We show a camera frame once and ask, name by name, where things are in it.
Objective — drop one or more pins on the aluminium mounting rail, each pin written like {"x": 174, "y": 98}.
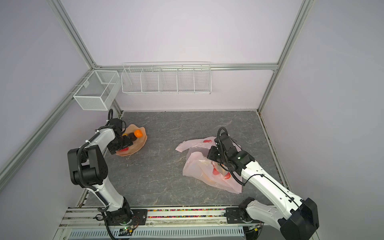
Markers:
{"x": 164, "y": 223}

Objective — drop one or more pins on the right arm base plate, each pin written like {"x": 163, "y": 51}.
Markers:
{"x": 236, "y": 215}

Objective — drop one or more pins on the small white mesh basket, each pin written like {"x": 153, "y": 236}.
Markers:
{"x": 98, "y": 90}

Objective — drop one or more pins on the long white wire basket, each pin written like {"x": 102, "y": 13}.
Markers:
{"x": 167, "y": 78}

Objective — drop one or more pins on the orange fruit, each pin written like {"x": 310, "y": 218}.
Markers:
{"x": 138, "y": 133}

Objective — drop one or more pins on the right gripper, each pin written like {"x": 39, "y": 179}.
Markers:
{"x": 211, "y": 151}

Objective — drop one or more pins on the pink wavy fruit plate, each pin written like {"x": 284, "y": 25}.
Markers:
{"x": 137, "y": 144}

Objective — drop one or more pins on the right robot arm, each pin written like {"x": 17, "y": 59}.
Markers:
{"x": 294, "y": 217}

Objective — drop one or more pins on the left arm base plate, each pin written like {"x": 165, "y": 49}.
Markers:
{"x": 123, "y": 218}

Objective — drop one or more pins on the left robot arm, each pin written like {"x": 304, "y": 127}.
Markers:
{"x": 89, "y": 170}

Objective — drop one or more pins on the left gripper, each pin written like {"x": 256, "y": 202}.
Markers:
{"x": 112, "y": 148}

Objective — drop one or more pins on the pink plastic bag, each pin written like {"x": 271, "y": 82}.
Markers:
{"x": 199, "y": 167}

